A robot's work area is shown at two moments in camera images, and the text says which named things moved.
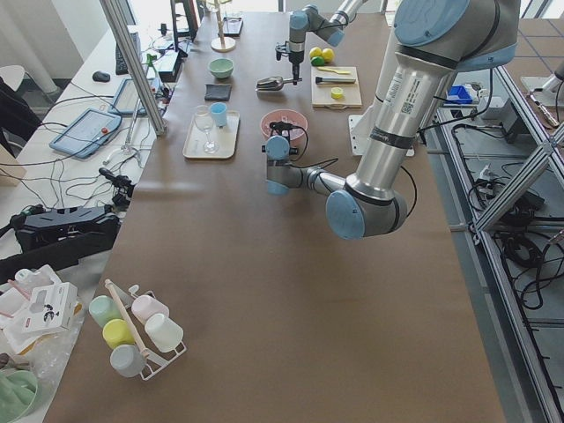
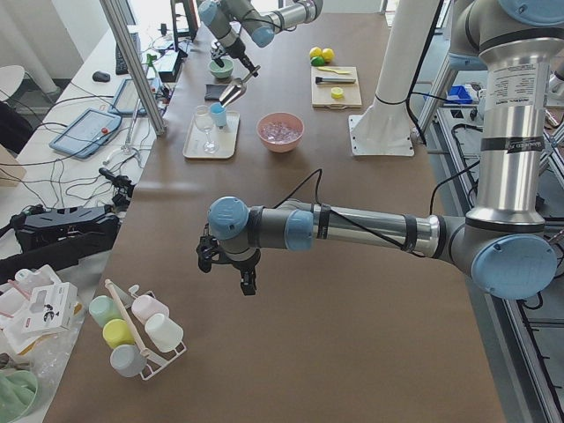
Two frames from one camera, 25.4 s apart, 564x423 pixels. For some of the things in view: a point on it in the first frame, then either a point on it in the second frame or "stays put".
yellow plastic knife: x=334 y=70 stays put
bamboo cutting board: x=336 y=87 stays put
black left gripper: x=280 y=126 to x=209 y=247
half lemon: x=337 y=92 stays put
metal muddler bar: x=319 y=79 stays put
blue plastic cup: x=218 y=111 stays put
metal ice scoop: x=272 y=83 to x=235 y=88
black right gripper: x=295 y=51 to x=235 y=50
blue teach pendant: x=87 y=133 stays put
